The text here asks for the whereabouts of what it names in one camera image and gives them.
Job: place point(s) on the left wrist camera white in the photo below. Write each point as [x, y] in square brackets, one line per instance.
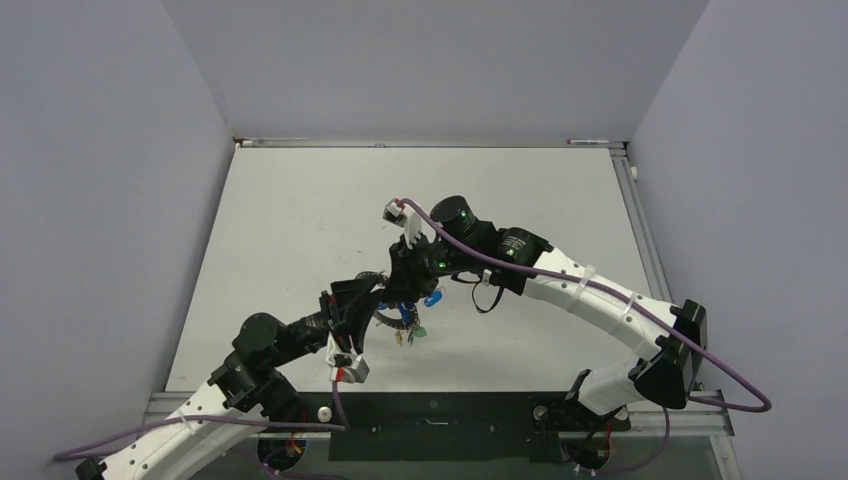
[345, 366]

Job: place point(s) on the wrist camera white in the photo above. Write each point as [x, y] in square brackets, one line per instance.
[394, 213]
[345, 366]

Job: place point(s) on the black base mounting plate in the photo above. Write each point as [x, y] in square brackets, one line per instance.
[437, 426]

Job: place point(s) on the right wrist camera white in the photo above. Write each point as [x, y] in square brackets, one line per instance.
[394, 213]

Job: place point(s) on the aluminium frame rail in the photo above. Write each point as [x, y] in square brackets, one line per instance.
[466, 143]
[696, 419]

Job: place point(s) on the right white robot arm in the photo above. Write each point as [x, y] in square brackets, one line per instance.
[667, 341]

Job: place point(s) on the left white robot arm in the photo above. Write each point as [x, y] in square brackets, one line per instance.
[207, 424]

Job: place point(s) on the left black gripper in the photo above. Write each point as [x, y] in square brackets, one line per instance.
[348, 313]

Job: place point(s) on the aluminium frame rail right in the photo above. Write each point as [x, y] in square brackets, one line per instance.
[696, 419]

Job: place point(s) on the aluminium frame rail back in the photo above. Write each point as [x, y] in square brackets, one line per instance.
[466, 143]

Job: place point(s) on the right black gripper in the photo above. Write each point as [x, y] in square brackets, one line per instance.
[407, 282]

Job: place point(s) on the round steel key organizer disc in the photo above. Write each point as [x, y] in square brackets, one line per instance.
[382, 279]

